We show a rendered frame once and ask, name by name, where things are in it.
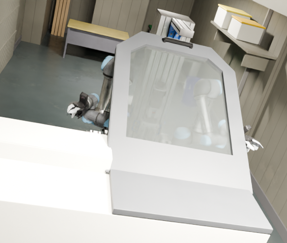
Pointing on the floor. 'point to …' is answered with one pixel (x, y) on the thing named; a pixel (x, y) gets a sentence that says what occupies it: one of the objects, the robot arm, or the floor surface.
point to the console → (44, 144)
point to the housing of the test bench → (110, 207)
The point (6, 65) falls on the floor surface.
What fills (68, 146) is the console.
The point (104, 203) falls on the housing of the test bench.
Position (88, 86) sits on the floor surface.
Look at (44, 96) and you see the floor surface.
